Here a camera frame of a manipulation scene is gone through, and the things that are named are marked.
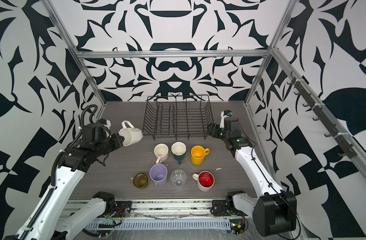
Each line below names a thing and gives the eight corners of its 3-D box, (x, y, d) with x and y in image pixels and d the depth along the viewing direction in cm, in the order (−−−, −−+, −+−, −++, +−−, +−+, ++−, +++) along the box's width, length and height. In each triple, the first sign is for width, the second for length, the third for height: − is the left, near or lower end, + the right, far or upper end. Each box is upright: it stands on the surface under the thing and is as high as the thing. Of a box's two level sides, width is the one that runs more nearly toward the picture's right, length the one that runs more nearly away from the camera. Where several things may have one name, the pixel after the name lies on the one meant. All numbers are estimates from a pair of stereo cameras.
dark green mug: (168, 155, 93) (167, 147, 85) (179, 146, 97) (178, 138, 89) (178, 165, 89) (178, 158, 81) (189, 155, 93) (189, 147, 85)
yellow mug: (190, 164, 90) (191, 158, 83) (190, 152, 95) (191, 145, 88) (209, 164, 90) (211, 158, 83) (207, 152, 95) (209, 145, 88)
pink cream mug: (154, 167, 89) (152, 160, 81) (156, 151, 96) (154, 143, 88) (168, 167, 89) (167, 160, 82) (169, 151, 96) (168, 143, 88)
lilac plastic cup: (152, 188, 82) (148, 181, 72) (154, 172, 88) (150, 163, 78) (168, 188, 82) (166, 181, 72) (169, 172, 88) (167, 163, 78)
